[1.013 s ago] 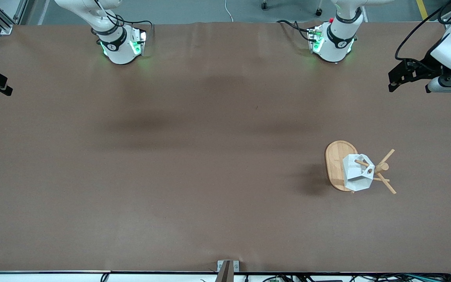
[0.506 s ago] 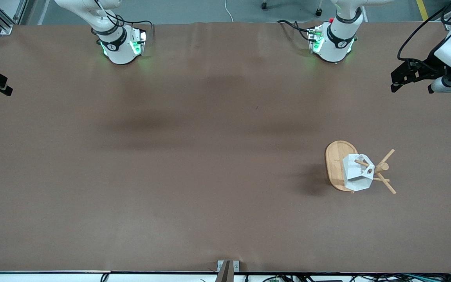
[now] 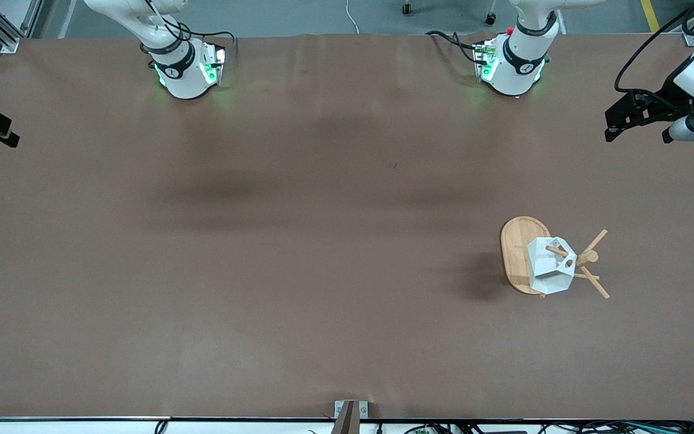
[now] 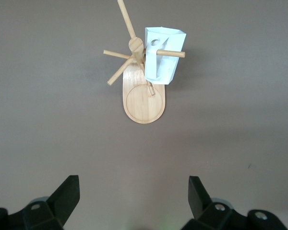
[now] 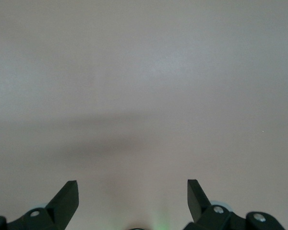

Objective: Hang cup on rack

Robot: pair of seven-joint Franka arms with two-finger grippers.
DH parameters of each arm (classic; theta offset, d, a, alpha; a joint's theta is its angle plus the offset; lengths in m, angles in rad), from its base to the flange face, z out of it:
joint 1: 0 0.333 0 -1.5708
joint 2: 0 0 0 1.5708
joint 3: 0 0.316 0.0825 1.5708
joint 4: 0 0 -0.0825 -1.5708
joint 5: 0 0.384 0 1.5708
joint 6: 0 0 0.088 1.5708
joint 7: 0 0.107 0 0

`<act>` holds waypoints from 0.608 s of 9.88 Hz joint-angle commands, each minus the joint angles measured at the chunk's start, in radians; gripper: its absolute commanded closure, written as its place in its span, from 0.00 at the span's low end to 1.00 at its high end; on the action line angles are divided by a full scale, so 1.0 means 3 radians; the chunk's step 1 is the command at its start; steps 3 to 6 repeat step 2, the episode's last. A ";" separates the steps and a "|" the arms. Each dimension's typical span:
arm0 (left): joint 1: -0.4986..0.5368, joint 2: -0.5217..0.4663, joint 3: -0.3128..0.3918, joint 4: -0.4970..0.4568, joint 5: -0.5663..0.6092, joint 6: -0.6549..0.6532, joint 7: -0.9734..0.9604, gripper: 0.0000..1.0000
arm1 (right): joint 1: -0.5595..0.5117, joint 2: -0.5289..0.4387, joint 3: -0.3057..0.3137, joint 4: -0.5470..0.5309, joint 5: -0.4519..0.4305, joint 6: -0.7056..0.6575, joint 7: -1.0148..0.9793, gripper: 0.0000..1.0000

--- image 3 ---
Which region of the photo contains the tangled black cable bundle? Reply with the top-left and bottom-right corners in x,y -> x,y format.
401,417 -> 694,434

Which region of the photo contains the white faceted cup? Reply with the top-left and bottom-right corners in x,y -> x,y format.
527,236 -> 578,295

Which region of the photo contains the wooden cup rack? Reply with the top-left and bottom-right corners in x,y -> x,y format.
499,216 -> 611,300

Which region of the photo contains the grey metal bracket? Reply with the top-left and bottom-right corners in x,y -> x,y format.
333,400 -> 369,434

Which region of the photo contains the black base cable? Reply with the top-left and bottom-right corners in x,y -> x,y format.
425,30 -> 481,62
141,0 -> 237,61

